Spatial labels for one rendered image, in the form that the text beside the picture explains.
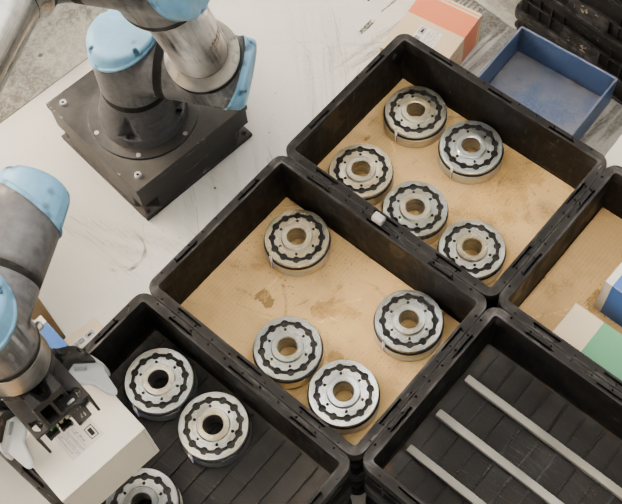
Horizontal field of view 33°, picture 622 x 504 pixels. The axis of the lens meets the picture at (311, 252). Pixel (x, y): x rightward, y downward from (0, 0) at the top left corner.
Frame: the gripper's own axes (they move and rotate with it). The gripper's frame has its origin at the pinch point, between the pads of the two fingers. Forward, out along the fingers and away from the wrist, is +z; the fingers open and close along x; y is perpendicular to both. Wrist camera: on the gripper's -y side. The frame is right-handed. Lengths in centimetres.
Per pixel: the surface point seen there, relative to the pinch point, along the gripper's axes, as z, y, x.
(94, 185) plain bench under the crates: 41, -48, 31
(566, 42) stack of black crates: 84, -25, 144
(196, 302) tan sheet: 28.1, -11.4, 26.3
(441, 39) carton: 34, -22, 93
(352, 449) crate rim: 17.9, 24.0, 25.0
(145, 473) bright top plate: 25.2, 4.5, 3.5
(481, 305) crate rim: 18, 22, 52
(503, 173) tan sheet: 28, 7, 76
